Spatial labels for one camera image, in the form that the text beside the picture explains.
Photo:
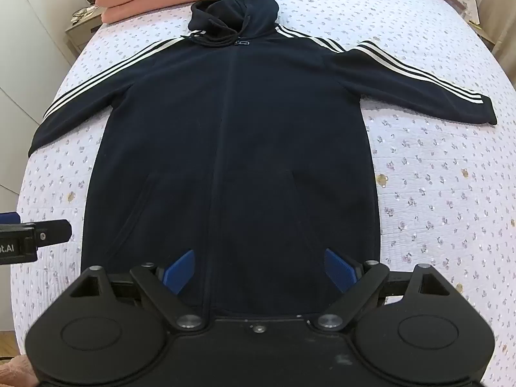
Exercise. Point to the wooden side table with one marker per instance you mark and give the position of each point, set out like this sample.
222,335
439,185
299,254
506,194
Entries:
481,34

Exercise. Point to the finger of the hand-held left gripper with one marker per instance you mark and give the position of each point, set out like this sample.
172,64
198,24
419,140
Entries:
54,232
8,217

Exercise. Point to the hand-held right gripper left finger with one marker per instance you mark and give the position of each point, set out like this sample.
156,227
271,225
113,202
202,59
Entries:
182,271

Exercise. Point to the white wardrobe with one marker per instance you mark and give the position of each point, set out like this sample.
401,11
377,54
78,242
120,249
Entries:
28,68

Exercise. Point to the floral quilted bedspread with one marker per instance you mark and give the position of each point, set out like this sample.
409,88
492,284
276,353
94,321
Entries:
435,193

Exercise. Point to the navy striped hooded jacket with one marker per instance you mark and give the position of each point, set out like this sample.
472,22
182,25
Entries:
229,149

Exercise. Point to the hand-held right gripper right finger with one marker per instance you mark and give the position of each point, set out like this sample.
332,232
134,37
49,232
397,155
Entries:
338,271

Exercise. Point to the beige nightstand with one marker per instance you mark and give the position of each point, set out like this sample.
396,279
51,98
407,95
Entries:
78,32

